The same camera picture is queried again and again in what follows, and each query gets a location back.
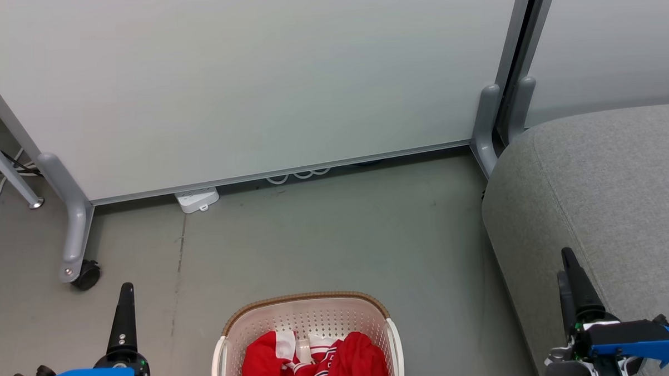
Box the white power strip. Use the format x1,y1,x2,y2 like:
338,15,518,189
174,186,221,215

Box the grey partition leg with caster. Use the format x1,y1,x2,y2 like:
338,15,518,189
36,151,102,292

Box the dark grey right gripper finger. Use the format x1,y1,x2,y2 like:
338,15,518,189
557,269,579,337
562,246,607,321

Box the plain red garment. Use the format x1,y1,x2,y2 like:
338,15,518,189
324,330,390,376

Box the grey metal table leg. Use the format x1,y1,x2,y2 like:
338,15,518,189
0,120,45,211

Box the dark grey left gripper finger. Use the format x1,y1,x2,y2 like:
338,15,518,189
105,282,140,355

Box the cream perforated laundry basket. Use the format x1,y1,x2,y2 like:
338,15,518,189
209,289,404,376

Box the white coiled cable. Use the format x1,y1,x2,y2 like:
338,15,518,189
265,166,333,185

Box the white partition panel grey frame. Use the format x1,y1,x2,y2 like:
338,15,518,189
0,0,531,210

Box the red shorts with white trim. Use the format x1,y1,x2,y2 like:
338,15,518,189
239,328,341,376

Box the grey fabric sofa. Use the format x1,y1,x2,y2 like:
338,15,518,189
478,103,669,376

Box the black floor cables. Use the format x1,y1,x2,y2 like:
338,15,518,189
0,147,42,179

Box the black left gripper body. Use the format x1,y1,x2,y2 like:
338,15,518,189
94,349,170,376

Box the white partition panel dark post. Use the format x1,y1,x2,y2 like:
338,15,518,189
492,0,669,130

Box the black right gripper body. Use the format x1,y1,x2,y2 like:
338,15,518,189
541,306,627,376

